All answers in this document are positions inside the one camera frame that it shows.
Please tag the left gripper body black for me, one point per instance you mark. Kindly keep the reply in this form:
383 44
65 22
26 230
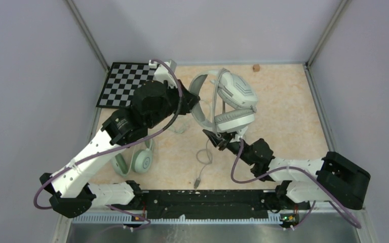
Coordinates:
172 100

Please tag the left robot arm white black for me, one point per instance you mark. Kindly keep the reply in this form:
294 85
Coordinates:
72 193

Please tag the black white checkerboard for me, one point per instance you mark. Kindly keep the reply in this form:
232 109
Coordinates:
122 79

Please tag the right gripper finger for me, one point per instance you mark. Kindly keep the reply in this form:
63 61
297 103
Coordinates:
229 137
214 138

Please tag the small wooden cube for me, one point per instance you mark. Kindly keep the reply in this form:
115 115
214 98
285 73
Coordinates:
256 67

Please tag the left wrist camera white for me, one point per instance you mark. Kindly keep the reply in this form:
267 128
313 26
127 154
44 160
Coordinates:
161 73

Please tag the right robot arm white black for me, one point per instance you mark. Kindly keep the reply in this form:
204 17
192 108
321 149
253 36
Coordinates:
330 178

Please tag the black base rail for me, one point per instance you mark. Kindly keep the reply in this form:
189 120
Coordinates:
214 204

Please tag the white gaming headphones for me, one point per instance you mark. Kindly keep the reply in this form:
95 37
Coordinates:
235 92

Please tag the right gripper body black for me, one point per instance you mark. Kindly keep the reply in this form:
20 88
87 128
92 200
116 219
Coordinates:
234 146

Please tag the mint green headphones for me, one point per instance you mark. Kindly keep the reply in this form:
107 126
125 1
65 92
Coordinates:
140 163

